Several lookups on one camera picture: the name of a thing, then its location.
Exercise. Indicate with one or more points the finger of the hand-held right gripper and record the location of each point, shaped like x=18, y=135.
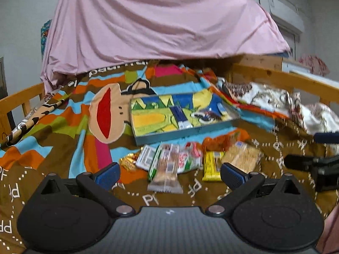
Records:
x=299, y=162
x=327, y=137

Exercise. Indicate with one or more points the teal patterned cloth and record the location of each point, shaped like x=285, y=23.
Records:
x=45, y=39

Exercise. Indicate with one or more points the blue white packet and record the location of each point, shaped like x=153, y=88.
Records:
x=181, y=116

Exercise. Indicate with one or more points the dark snack packet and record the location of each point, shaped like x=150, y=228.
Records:
x=209, y=116

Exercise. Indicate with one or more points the brown spotted pillow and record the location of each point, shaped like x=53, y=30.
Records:
x=34, y=116

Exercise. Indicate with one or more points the green stick snack packet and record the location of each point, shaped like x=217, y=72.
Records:
x=153, y=173

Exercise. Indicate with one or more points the clear nut bar packet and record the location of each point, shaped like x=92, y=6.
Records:
x=166, y=172

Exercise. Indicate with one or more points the white board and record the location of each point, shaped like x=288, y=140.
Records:
x=309, y=74

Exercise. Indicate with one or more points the grey door panel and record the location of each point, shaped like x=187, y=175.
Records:
x=2, y=74

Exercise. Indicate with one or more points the orange clear snack packet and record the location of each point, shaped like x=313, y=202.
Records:
x=217, y=143

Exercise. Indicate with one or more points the wooden bed frame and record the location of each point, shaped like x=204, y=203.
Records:
x=264, y=75

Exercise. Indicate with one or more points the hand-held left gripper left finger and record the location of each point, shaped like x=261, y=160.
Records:
x=108, y=176

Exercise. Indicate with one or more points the red white green snack packet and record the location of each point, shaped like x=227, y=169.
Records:
x=189, y=158

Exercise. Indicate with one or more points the person's pink clothing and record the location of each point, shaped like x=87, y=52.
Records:
x=332, y=232

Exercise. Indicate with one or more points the pink sheet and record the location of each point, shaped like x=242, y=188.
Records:
x=159, y=18

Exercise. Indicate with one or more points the printed metal tin tray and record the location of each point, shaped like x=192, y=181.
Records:
x=148, y=123

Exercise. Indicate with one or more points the white air conditioner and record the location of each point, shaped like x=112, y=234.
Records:
x=283, y=13

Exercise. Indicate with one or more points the floral quilt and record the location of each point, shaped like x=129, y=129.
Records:
x=264, y=95

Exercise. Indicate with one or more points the pink floral cloth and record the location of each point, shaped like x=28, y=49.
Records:
x=315, y=63

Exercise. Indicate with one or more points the gold wrapped candy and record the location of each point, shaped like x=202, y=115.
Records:
x=128, y=162

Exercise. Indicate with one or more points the rice crisp packet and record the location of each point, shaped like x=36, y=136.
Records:
x=245, y=154

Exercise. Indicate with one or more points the colourful printed blanket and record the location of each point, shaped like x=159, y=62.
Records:
x=79, y=137

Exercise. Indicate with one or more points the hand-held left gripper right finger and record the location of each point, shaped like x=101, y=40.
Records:
x=233, y=176

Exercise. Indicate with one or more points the yellow snack packet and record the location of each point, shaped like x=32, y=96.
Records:
x=210, y=168

